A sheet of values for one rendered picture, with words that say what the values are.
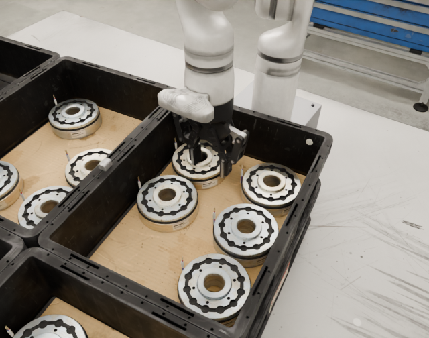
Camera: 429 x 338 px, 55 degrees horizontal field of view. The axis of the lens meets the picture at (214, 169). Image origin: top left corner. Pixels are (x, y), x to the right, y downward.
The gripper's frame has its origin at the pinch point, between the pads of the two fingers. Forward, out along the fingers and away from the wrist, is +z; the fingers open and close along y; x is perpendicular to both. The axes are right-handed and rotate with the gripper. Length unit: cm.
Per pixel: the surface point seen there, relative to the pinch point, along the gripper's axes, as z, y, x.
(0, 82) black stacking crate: 4, 61, 1
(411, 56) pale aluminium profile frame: 53, -6, -180
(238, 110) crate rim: -5.4, 0.3, -9.8
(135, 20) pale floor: 76, 190, -176
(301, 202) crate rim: -4.4, -18.6, 4.0
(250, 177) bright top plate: 2.1, -6.8, -2.7
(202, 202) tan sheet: 5.2, -1.5, 4.8
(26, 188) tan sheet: 5.1, 26.9, 19.7
